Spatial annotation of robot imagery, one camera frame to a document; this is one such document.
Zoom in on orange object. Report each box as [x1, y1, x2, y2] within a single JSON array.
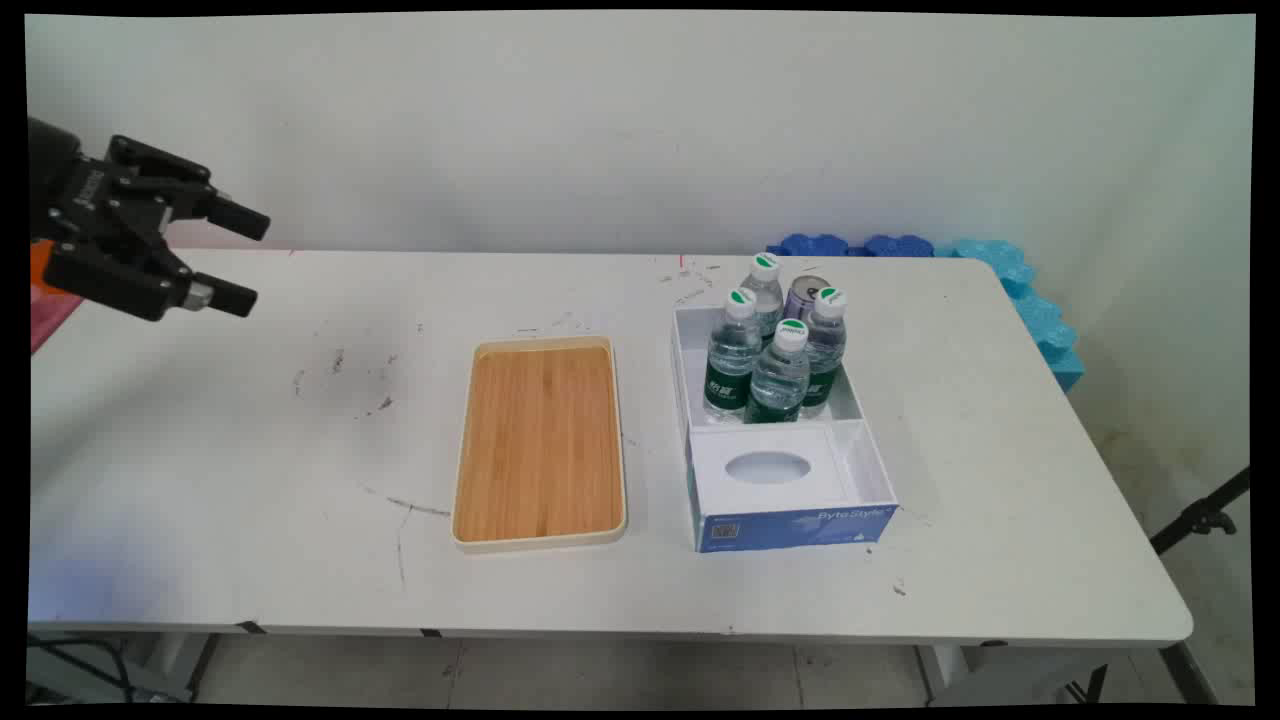
[[30, 240, 81, 297]]

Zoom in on pink flat object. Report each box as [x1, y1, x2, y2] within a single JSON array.
[[30, 288, 83, 353]]

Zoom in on light blue foam mat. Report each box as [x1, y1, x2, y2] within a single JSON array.
[[935, 238, 1086, 393]]

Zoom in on silver drink can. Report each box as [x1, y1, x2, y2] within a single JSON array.
[[783, 275, 831, 323]]

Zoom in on grey table leg frame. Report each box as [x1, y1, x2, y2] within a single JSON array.
[[915, 645, 1111, 707], [145, 632, 223, 703]]

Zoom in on bamboo tray with cream rim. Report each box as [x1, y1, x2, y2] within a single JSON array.
[[450, 337, 629, 554]]

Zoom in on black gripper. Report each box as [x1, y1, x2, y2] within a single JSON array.
[[28, 118, 272, 323]]

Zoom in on water bottle with green label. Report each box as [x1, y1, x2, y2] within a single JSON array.
[[798, 287, 849, 419], [740, 253, 786, 343], [703, 288, 763, 422], [745, 319, 811, 424]]

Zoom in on white and blue cardboard box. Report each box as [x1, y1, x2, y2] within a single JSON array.
[[670, 303, 899, 554]]

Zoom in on black tripod stand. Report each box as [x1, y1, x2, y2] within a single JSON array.
[[1150, 465, 1251, 557]]

